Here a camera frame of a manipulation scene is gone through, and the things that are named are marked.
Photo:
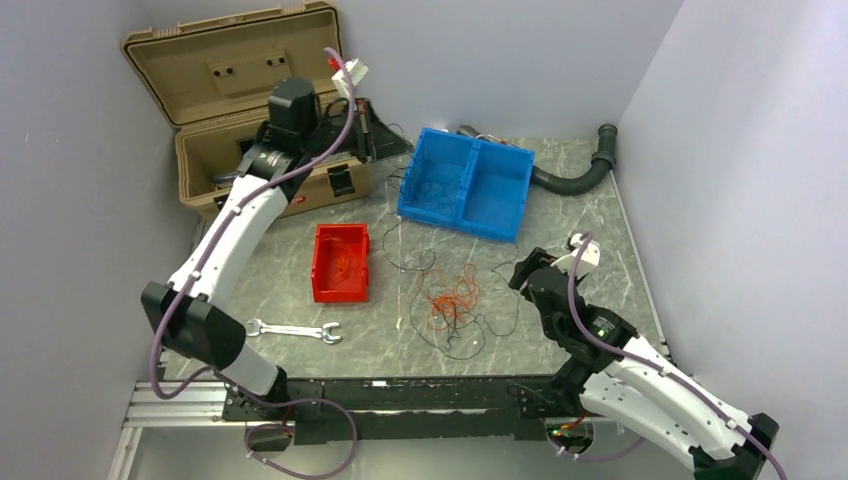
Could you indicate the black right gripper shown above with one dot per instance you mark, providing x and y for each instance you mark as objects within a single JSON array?
[{"x": 537, "y": 257}]

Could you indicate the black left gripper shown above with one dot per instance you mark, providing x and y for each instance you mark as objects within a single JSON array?
[{"x": 373, "y": 138}]

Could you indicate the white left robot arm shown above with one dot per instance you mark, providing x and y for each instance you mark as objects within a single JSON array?
[{"x": 187, "y": 313}]

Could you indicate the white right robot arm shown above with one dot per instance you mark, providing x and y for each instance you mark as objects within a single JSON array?
[{"x": 615, "y": 372}]

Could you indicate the blue plastic divided bin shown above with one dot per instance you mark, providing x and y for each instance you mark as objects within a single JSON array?
[{"x": 465, "y": 184}]

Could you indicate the red plastic bin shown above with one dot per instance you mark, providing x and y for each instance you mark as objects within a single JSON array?
[{"x": 340, "y": 272}]

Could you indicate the yellow black tool in toolbox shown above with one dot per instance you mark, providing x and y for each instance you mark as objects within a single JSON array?
[{"x": 225, "y": 180}]

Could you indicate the tan plastic toolbox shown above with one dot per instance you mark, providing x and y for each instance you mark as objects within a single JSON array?
[{"x": 212, "y": 79}]

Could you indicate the silver open-end wrench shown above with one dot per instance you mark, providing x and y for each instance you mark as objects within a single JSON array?
[{"x": 255, "y": 327}]

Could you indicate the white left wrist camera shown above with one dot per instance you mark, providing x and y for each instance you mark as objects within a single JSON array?
[{"x": 348, "y": 73}]

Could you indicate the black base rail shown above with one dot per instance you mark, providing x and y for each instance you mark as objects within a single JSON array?
[{"x": 407, "y": 408}]

